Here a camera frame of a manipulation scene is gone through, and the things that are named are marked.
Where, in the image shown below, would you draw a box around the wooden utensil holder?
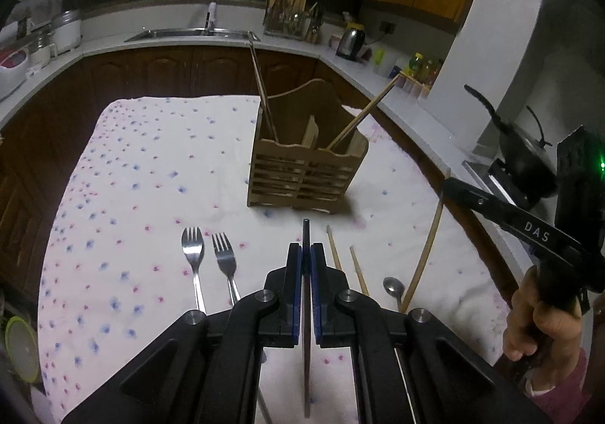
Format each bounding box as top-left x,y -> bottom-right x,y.
246,78 -> 369,212

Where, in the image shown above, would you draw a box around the electric kettle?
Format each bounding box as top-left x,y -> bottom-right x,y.
335,23 -> 367,61

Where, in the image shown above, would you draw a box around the dish rack with utensils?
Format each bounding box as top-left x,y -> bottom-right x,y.
264,3 -> 324,43

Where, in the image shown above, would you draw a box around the seasoning box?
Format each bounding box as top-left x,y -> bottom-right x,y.
390,67 -> 431,99

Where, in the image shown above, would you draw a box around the white kitchen countertop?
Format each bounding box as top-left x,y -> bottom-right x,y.
0,0 -> 535,264

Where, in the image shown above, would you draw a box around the dark wooden base cabinets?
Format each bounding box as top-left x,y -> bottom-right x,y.
0,45 -> 516,306

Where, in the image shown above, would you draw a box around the white floral tablecloth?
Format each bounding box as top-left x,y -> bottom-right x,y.
37,94 -> 521,424

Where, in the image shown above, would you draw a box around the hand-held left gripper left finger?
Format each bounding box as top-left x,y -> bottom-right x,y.
61,243 -> 302,424

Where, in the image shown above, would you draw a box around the steel sink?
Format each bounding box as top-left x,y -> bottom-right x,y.
125,27 -> 261,43

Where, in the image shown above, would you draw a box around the steel fork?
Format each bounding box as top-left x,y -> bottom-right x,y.
211,232 -> 275,424
181,226 -> 207,314

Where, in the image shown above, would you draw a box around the green lidded bowl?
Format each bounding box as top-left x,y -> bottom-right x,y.
5,315 -> 41,382

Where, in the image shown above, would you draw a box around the white rice cooker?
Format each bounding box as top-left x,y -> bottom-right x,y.
0,51 -> 30,101

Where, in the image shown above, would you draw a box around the person's right forearm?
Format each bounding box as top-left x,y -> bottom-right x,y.
520,348 -> 596,424

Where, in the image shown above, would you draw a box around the cooking oil bottles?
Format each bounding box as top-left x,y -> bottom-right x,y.
407,53 -> 445,85

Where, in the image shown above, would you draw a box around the gas stove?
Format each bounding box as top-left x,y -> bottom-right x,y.
463,159 -> 535,212

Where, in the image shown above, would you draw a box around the person's right hand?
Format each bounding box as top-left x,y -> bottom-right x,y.
503,266 -> 584,363

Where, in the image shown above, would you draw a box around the black frying pan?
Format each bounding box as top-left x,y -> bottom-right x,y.
464,84 -> 558,203

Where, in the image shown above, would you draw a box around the steel spoon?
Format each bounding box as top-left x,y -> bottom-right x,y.
383,277 -> 406,314

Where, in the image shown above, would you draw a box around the small white pot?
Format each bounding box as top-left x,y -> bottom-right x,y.
29,34 -> 53,68

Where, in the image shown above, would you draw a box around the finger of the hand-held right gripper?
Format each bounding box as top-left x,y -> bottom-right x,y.
443,177 -> 594,264

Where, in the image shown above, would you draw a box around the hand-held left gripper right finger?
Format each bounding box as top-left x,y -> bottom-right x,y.
311,245 -> 551,424

